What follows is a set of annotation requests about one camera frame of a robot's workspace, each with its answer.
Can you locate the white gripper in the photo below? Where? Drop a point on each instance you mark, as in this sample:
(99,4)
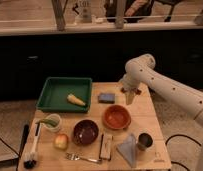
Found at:
(130,85)

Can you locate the blue sponge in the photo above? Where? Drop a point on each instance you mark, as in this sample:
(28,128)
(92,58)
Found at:
(106,98)

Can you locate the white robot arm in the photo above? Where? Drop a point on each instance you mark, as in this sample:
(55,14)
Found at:
(141,70)

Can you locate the orange bowl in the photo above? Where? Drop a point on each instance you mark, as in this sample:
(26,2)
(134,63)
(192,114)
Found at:
(116,117)

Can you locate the purple bowl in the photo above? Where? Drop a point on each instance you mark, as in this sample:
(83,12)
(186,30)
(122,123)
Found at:
(85,132)

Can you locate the dark metal cup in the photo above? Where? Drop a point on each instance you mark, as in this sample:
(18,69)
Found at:
(144,141)

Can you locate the wooden block eraser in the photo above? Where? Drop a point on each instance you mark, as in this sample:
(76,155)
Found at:
(105,149)

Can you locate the blue folded cloth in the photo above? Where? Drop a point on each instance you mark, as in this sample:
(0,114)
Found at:
(127,150)

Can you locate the yellow corn cob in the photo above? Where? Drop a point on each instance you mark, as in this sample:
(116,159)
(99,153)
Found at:
(74,100)

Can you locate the green plastic tray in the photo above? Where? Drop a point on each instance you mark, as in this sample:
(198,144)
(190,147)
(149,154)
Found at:
(53,97)

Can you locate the green pepper toy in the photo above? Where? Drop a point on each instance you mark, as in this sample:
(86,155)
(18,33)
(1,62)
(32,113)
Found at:
(48,121)

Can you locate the yellow red apple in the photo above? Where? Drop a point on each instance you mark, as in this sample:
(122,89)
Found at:
(61,141)

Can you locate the silver fork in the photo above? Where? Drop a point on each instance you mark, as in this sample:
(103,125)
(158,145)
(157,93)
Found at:
(72,156)

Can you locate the person in background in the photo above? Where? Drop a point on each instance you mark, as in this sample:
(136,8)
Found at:
(135,10)

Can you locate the wooden post middle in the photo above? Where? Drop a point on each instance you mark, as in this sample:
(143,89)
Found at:
(119,18)

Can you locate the wooden post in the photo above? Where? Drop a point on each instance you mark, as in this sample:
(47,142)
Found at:
(59,16)
(119,18)

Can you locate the wooden post left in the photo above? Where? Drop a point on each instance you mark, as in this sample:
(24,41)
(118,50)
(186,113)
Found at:
(59,16)

